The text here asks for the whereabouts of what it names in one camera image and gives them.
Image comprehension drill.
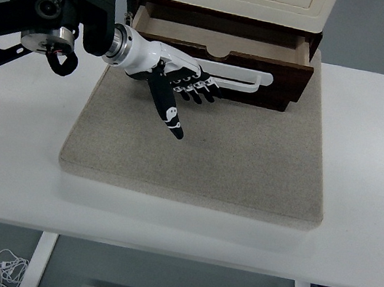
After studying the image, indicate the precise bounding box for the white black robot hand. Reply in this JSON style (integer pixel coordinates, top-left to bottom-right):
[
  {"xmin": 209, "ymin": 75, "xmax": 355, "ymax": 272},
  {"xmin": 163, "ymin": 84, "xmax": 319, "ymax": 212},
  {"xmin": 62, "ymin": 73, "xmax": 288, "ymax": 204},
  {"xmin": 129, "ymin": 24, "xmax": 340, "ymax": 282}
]
[{"xmin": 109, "ymin": 27, "xmax": 231, "ymax": 146}]

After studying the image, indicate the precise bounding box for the long white drawer handle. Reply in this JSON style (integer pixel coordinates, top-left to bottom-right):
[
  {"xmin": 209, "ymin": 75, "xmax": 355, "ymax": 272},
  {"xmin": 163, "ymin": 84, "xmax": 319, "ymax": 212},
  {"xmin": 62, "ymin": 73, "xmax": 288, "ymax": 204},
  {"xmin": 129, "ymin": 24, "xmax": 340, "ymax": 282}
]
[{"xmin": 187, "ymin": 57, "xmax": 276, "ymax": 97}]

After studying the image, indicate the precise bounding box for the dark brown wooden drawer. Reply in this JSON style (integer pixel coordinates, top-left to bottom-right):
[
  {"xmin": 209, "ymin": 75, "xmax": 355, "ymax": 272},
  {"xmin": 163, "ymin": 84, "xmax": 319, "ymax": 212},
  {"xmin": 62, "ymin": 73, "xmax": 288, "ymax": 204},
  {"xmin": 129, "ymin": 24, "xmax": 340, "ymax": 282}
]
[{"xmin": 124, "ymin": 0, "xmax": 322, "ymax": 107}]

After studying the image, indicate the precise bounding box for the dark brown wooden drawer case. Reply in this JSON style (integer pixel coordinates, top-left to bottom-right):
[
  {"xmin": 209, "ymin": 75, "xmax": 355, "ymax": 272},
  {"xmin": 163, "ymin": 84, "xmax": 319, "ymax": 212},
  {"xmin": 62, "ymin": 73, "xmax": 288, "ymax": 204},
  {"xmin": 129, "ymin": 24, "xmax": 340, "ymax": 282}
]
[{"xmin": 113, "ymin": 0, "xmax": 326, "ymax": 118}]

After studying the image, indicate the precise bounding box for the beige grey mat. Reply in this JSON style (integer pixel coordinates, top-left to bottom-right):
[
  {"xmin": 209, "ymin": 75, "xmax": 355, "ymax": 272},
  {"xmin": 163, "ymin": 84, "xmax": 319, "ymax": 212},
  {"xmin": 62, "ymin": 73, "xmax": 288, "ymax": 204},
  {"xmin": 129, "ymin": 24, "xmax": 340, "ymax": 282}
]
[{"xmin": 53, "ymin": 9, "xmax": 351, "ymax": 235}]

